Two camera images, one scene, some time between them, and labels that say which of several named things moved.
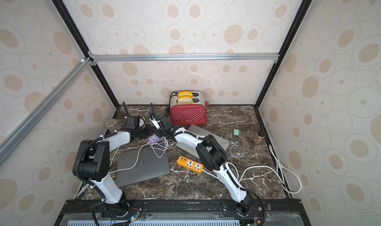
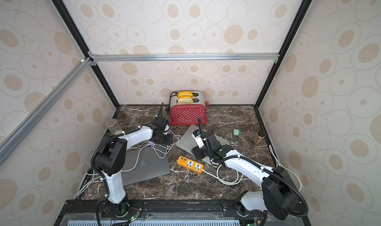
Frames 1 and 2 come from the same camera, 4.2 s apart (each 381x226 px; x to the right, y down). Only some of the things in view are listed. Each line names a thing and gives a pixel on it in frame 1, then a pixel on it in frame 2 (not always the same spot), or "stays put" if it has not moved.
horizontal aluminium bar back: [121, 58] stays put
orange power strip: [190, 164] stays put
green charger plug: [236, 132] stays put
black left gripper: [147, 129] -> [168, 141]
